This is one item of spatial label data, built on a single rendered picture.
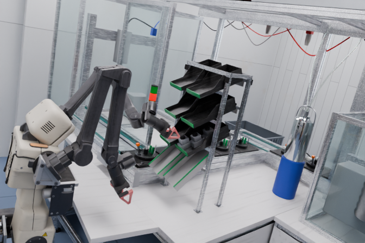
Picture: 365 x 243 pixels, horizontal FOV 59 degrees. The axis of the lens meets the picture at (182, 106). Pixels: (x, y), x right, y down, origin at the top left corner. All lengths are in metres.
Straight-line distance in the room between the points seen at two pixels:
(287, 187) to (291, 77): 3.46
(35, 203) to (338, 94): 4.30
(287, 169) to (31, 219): 1.56
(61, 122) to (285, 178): 1.51
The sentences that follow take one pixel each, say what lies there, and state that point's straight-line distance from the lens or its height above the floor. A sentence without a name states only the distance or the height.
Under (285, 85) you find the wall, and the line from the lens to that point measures 5.68.
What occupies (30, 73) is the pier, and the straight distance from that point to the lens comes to 3.93.
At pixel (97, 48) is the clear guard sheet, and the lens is 3.30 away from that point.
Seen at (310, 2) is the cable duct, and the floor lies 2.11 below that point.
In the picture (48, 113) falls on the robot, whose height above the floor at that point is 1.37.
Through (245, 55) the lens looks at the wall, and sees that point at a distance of 5.44.
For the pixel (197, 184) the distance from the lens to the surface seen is 2.23.
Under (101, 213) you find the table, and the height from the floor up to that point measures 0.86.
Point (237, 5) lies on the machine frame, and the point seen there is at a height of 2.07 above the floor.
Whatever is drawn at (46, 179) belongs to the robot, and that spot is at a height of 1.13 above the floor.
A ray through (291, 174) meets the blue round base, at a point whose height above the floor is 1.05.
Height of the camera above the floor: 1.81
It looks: 13 degrees down
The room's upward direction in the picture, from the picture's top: 12 degrees clockwise
